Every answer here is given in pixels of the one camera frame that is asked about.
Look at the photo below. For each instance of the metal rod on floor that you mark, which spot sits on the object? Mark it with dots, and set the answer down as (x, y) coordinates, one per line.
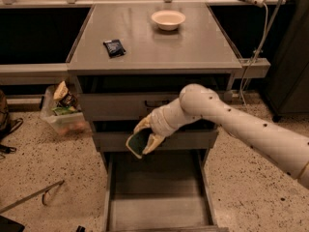
(28, 197)

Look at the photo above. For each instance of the dark grey side cabinet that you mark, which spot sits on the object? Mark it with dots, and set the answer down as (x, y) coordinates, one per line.
(286, 87)

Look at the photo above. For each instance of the dark blue snack packet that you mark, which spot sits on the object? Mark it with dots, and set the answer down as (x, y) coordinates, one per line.
(114, 48)

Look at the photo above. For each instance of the grey drawer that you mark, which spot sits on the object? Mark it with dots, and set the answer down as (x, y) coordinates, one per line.
(165, 191)
(132, 97)
(111, 136)

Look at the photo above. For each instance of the green yellow sponge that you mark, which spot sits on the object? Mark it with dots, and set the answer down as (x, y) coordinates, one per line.
(137, 142)

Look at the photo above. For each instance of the clear plastic bin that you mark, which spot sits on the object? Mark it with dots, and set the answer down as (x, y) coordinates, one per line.
(62, 124)

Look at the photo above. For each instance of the crumpled snack bag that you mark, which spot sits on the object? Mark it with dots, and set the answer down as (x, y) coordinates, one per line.
(64, 98)

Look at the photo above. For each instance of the grey middle drawer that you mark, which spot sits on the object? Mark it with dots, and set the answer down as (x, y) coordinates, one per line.
(111, 136)

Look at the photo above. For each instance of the white bowl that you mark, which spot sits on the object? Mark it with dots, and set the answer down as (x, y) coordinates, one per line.
(168, 20)

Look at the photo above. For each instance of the grey bottom drawer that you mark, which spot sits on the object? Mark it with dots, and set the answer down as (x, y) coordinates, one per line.
(165, 191)

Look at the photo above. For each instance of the grey top drawer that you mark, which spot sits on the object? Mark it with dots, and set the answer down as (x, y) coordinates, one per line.
(132, 97)

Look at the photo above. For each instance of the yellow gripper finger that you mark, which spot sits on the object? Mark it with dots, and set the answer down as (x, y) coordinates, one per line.
(143, 124)
(153, 142)

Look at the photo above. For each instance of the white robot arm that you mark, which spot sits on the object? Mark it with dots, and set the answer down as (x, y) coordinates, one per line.
(288, 150)

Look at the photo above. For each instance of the grey drawer cabinet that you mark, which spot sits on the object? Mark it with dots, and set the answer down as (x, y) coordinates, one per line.
(197, 46)

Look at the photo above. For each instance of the dark backpack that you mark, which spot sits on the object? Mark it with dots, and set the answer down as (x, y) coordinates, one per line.
(7, 125)

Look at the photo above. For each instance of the black device bottom left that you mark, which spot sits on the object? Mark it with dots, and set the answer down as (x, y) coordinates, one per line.
(8, 225)

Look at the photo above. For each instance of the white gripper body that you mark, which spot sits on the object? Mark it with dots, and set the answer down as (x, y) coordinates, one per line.
(158, 121)

